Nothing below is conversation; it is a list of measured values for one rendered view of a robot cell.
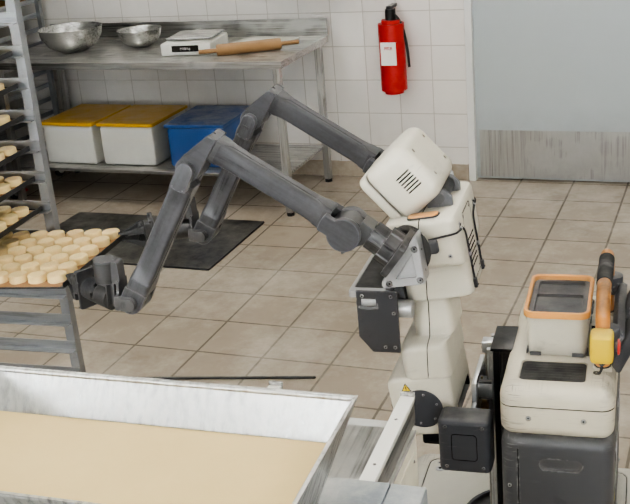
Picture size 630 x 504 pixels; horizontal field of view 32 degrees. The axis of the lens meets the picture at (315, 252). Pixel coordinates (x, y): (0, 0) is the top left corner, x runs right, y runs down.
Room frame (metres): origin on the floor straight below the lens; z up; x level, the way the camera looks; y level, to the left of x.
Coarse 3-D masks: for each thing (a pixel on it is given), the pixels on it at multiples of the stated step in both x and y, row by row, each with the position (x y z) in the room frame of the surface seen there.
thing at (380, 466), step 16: (400, 400) 1.96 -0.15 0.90; (400, 416) 1.89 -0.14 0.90; (384, 432) 1.84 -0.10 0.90; (400, 432) 1.86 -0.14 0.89; (384, 448) 1.78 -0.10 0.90; (400, 448) 1.85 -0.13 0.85; (368, 464) 1.73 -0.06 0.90; (384, 464) 1.74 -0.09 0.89; (368, 480) 1.68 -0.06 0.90; (384, 480) 1.73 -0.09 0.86
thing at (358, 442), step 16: (352, 432) 1.95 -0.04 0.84; (368, 432) 1.95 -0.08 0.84; (352, 448) 1.89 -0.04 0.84; (368, 448) 1.88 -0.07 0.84; (416, 448) 1.93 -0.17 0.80; (336, 464) 1.84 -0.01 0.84; (352, 464) 1.83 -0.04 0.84; (400, 464) 1.82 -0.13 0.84; (416, 464) 1.92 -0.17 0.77; (400, 480) 1.80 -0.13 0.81; (416, 480) 1.91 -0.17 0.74
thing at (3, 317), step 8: (0, 312) 3.08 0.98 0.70; (8, 312) 3.07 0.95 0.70; (16, 312) 3.06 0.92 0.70; (24, 312) 3.05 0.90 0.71; (32, 312) 3.04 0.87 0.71; (0, 320) 3.07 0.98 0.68; (8, 320) 3.06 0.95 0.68; (16, 320) 3.06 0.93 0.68; (24, 320) 3.05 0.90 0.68; (32, 320) 3.05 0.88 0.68; (40, 320) 3.04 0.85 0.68; (48, 320) 3.03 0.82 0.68; (56, 320) 3.02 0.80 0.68; (64, 320) 3.01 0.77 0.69
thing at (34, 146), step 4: (0, 144) 3.04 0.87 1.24; (4, 144) 3.04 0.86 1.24; (8, 144) 3.04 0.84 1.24; (12, 144) 3.03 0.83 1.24; (16, 144) 3.03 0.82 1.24; (20, 144) 3.02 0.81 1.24; (24, 144) 3.02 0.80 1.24; (28, 144) 3.02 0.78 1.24; (32, 144) 3.01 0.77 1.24; (36, 144) 3.01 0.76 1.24; (16, 148) 3.03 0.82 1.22; (20, 148) 3.02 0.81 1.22; (32, 148) 3.01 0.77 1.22; (36, 148) 3.01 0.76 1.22; (40, 148) 3.01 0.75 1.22; (28, 152) 2.99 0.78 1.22; (32, 152) 2.99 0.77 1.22; (36, 152) 2.98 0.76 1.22
